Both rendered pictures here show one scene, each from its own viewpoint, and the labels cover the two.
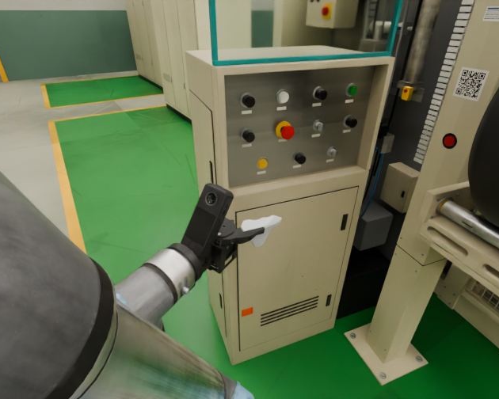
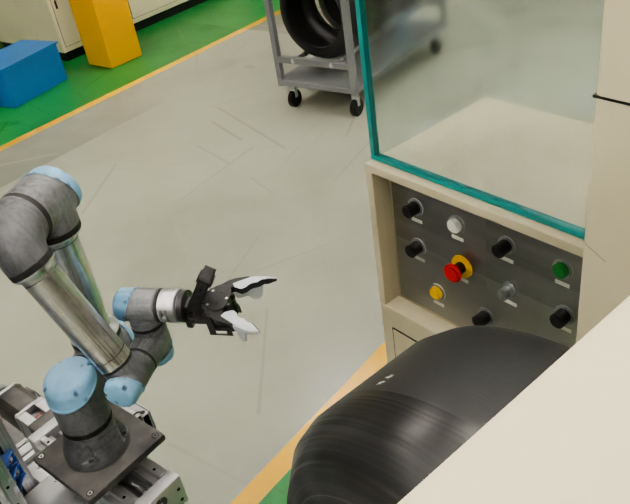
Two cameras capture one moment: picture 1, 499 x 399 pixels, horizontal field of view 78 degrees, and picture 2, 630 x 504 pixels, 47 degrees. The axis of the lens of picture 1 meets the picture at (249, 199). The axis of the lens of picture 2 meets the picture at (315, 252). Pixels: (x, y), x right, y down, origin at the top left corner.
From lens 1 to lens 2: 1.37 m
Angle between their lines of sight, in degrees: 62
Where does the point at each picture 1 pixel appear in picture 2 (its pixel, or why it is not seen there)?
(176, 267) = (164, 301)
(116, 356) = (37, 287)
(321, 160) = not seen: hidden behind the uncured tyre
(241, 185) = (416, 302)
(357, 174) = not seen: hidden behind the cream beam
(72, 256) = (29, 253)
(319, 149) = (519, 326)
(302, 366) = not seen: outside the picture
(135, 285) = (141, 292)
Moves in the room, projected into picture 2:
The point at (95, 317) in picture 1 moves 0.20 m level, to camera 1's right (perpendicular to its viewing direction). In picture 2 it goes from (25, 270) to (27, 332)
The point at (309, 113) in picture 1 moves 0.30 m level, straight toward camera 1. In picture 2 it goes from (497, 265) to (346, 296)
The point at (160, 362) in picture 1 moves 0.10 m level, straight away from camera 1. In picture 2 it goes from (59, 306) to (102, 280)
